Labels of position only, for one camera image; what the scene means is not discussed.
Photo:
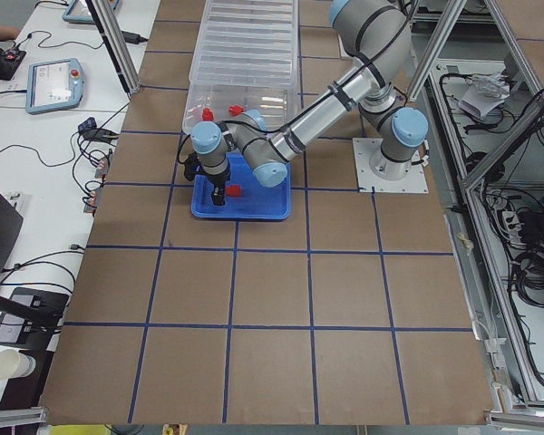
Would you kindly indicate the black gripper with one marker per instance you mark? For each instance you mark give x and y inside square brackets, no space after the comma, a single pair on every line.
[219,180]

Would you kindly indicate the red block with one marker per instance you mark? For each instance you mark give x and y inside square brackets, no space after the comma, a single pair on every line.
[234,191]
[235,110]
[207,115]

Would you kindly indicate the clear plastic box lid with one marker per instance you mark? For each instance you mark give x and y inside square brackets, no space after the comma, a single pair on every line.
[246,43]

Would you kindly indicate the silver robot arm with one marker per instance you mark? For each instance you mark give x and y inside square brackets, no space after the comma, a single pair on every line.
[377,36]

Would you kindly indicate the clear plastic storage box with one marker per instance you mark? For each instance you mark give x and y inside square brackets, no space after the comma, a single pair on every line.
[276,105]

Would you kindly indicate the blue plastic tray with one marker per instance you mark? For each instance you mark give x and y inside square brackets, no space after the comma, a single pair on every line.
[255,202]

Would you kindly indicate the black power adapter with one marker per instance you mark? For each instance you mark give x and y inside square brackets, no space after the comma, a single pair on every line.
[133,38]

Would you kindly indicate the teach pendant near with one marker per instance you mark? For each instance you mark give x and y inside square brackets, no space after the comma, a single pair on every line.
[54,86]

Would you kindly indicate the teach pendant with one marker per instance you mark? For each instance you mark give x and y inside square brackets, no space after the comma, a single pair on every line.
[54,86]
[77,12]

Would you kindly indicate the teach pendant far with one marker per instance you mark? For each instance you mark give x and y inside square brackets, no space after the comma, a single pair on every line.
[77,12]

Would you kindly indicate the black monitor stand base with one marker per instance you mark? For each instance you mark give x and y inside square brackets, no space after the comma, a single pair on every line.
[29,318]

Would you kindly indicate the white paper cup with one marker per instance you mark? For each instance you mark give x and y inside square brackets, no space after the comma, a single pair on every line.
[14,364]

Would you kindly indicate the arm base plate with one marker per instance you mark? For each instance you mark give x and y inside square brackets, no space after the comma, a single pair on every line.
[377,174]

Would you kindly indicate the aluminium frame post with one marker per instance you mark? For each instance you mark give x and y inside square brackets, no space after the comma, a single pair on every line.
[110,32]

